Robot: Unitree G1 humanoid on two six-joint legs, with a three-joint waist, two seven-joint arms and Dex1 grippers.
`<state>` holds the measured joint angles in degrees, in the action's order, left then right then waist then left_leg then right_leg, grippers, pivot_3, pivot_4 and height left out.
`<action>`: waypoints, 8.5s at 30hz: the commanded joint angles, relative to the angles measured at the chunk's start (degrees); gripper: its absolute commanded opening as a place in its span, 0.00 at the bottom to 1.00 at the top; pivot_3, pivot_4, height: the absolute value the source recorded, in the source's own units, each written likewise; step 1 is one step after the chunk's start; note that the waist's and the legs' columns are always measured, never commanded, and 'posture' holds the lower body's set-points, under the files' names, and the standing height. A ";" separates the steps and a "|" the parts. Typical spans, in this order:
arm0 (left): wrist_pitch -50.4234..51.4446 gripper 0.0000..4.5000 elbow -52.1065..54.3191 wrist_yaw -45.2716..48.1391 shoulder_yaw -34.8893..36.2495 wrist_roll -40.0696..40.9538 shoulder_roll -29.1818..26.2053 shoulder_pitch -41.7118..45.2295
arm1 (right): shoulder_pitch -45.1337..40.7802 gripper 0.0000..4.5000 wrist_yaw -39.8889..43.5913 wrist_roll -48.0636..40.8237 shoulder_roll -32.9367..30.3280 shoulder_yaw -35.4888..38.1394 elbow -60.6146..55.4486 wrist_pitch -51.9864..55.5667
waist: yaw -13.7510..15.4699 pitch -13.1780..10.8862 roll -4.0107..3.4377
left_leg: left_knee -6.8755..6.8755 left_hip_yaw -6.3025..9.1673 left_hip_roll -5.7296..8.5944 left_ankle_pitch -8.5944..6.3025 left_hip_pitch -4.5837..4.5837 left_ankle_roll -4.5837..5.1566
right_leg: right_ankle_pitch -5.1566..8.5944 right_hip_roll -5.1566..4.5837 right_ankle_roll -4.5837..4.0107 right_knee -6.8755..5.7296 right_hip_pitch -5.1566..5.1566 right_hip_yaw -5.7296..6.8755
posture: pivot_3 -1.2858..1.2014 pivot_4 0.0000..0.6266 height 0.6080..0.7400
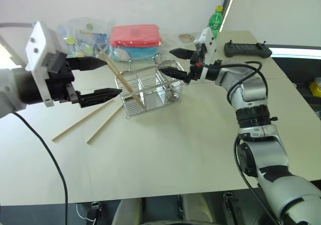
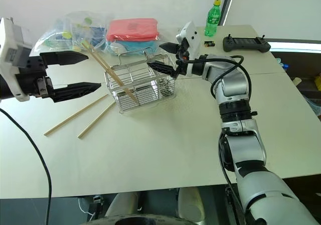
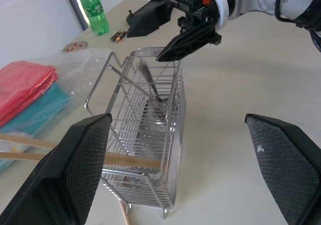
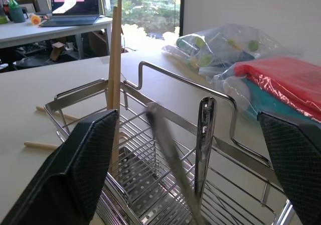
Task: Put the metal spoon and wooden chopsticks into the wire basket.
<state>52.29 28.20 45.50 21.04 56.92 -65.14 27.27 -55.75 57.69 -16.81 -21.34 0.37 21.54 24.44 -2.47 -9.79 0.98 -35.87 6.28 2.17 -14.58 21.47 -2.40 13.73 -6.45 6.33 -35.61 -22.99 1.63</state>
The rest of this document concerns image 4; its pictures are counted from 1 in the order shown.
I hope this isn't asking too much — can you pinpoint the wooden chopstick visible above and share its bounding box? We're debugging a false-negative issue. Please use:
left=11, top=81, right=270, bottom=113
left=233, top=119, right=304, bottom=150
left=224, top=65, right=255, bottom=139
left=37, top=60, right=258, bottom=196
left=106, top=6, right=118, bottom=111
left=36, top=105, right=80, bottom=122
left=110, top=0, right=123, bottom=177
left=24, top=141, right=60, bottom=151

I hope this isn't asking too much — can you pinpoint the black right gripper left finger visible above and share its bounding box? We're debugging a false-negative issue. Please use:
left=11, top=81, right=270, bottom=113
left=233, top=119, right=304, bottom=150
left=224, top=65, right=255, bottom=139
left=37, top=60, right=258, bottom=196
left=0, top=108, right=119, bottom=225

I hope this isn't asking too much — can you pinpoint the clear plastic bag with items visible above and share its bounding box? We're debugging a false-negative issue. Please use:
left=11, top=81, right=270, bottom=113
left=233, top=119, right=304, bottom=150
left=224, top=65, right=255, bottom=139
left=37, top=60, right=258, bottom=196
left=161, top=23, right=303, bottom=90

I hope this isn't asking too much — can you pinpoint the green plastic bottle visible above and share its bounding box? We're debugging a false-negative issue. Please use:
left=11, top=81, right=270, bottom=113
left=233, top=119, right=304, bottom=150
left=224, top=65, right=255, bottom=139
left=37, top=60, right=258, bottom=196
left=8, top=0, right=26, bottom=24

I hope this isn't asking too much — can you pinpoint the teal plastic-wrapped package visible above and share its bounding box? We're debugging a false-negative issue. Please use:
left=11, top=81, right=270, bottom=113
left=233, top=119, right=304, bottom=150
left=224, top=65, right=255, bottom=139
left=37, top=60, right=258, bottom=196
left=239, top=78, right=315, bottom=123

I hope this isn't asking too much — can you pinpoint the white desk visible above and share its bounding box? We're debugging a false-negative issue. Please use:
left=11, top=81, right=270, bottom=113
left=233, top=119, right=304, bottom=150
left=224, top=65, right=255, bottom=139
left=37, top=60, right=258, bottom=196
left=0, top=14, right=113, bottom=60

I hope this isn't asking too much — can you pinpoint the metal wire basket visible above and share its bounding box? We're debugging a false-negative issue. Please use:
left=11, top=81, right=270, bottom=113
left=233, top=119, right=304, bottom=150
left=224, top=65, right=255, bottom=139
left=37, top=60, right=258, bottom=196
left=44, top=61, right=294, bottom=225

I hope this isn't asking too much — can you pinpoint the white partition board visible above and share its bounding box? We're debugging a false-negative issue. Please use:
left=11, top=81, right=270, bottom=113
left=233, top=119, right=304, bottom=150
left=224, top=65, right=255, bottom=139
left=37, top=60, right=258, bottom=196
left=179, top=0, right=321, bottom=67

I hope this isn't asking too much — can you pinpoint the brown cardboard box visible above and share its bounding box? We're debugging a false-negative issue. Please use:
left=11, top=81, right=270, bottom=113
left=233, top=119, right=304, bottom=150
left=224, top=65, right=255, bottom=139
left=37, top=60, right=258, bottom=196
left=49, top=41, right=67, bottom=62

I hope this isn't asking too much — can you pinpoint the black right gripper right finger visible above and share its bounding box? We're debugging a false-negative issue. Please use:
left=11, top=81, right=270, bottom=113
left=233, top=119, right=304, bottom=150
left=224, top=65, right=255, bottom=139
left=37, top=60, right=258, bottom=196
left=257, top=110, right=321, bottom=225

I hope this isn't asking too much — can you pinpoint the open dark laptop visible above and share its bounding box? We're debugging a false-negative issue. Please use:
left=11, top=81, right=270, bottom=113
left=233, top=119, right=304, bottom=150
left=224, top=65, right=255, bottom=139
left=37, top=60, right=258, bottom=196
left=39, top=0, right=108, bottom=28

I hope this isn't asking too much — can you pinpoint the dark red-capped bottle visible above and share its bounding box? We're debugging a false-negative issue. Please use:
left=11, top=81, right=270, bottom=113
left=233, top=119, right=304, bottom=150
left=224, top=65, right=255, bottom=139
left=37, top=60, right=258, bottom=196
left=1, top=0, right=12, bottom=22

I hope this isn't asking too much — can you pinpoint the shiny metal spoon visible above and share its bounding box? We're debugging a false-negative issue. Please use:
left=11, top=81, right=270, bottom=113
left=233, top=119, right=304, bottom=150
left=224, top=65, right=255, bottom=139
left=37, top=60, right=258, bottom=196
left=194, top=96, right=217, bottom=199

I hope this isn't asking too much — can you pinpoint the red plastic-wrapped package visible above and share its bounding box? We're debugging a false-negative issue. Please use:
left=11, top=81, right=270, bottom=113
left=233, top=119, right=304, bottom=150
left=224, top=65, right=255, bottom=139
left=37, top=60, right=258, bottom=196
left=233, top=56, right=321, bottom=123

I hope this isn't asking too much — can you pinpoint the orange yellow bottle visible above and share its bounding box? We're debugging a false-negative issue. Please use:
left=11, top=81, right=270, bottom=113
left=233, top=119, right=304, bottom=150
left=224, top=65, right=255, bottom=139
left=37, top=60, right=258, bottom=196
left=29, top=13, right=42, bottom=25

